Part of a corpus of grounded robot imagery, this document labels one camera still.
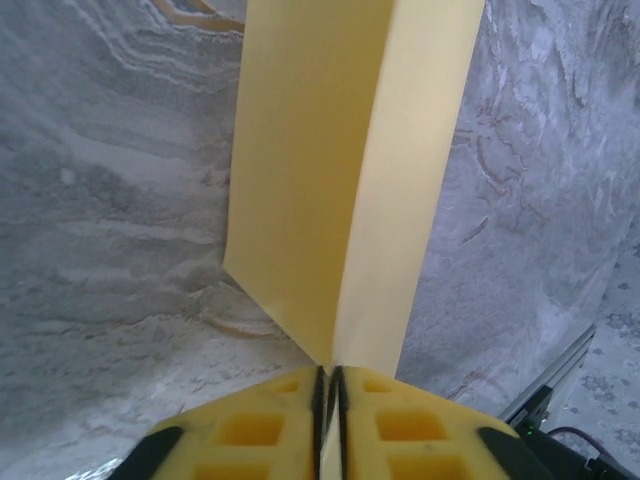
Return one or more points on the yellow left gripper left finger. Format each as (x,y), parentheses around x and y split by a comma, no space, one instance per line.
(240,435)

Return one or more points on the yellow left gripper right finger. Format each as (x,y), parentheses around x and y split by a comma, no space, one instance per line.
(425,435)

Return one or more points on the aluminium side rail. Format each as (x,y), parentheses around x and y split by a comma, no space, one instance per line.
(555,370)

